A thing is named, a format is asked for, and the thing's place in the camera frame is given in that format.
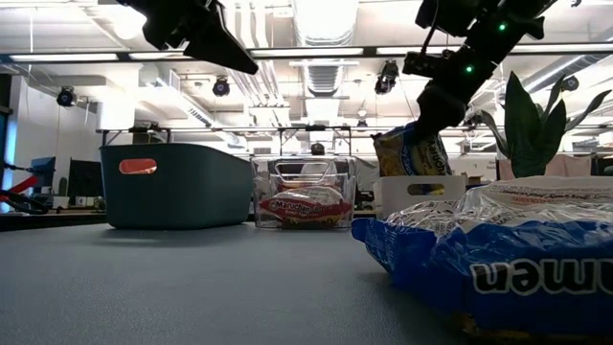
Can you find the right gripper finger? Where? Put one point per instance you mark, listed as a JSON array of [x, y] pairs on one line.
[[440, 112]]

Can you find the teal plastic bin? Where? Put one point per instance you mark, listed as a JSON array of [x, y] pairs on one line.
[[191, 191]]

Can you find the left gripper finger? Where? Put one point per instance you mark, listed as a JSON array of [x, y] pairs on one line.
[[225, 43]]

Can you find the white plastic bin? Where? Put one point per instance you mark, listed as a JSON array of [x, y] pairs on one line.
[[388, 203]]

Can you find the clear plastic bin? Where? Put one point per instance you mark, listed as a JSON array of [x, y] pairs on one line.
[[268, 167]]

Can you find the red bar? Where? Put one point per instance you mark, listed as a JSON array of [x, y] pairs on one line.
[[21, 184]]

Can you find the black computer monitor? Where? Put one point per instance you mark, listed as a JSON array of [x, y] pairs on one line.
[[85, 177]]

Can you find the green potted plant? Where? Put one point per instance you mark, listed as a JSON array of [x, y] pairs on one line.
[[524, 129]]

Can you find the orange chicken ramen packet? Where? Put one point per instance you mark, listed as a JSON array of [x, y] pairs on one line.
[[138, 166]]

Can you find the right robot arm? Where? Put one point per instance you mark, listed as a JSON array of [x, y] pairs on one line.
[[507, 16]]

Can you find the blue computer monitor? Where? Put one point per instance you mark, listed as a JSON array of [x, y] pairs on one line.
[[43, 172]]

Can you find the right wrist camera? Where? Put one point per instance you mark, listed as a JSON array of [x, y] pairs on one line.
[[421, 63]]

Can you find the black ceiling spotlight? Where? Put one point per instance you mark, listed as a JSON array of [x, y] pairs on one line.
[[570, 83], [66, 97], [221, 88], [387, 79]]

